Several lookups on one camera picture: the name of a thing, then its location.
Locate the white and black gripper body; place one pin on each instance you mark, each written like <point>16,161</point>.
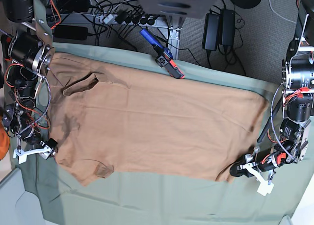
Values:
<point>48,149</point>

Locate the white and silver gripper body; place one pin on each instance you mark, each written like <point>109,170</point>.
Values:
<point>261,165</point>

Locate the tan brown T-shirt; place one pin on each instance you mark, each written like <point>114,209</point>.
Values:
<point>157,124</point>

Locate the sage green table cloth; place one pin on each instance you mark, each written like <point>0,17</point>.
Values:
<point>143,199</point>

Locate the orange cloth at edge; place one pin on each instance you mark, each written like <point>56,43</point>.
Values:
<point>4,142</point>

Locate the white plastic bin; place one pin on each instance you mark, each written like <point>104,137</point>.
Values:
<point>18,206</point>

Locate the black power brick left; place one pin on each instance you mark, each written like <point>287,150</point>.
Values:
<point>71,32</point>

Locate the blue bar clamp left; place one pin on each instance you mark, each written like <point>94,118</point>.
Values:
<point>5,42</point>

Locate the blue bar clamp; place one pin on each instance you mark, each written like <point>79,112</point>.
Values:
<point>5,42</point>
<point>164,57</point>

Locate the blue bar clamp centre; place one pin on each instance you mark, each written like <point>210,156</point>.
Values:
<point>164,57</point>

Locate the black power adapter left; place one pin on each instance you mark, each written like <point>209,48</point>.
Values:
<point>210,35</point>

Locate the black power adapter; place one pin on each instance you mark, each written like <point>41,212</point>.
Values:
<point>210,35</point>
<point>227,27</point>

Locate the white power strip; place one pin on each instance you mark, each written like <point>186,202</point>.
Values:
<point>101,19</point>

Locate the black power adapter right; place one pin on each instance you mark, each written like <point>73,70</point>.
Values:
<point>227,27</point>

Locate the robot arm with orange wires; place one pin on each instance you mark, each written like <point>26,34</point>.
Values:
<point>31,53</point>

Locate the aluminium frame post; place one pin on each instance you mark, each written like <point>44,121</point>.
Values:
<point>175,24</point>

